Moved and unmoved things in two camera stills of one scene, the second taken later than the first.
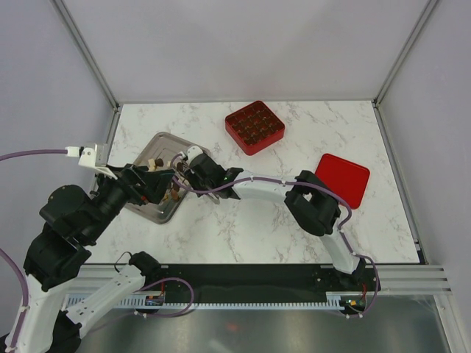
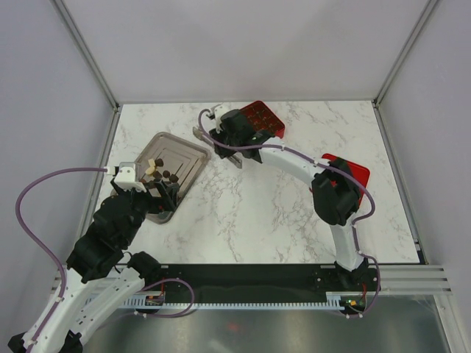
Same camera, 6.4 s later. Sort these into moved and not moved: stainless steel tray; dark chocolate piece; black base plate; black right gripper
Moved: black right gripper
Not moved: dark chocolate piece; black base plate; stainless steel tray
